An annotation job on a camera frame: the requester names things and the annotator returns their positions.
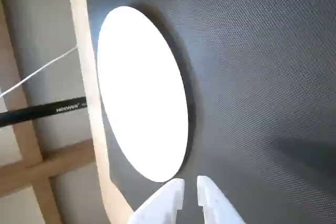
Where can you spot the black tripod leg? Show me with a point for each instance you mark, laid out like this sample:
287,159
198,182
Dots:
39,110

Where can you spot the dark grey mat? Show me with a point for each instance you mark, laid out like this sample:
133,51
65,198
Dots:
262,77

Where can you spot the wooden frame beams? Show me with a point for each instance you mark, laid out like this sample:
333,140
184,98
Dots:
34,166

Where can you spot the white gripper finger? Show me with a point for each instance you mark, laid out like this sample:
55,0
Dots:
162,203
212,205

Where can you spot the round white dish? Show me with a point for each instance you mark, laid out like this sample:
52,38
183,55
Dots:
141,90

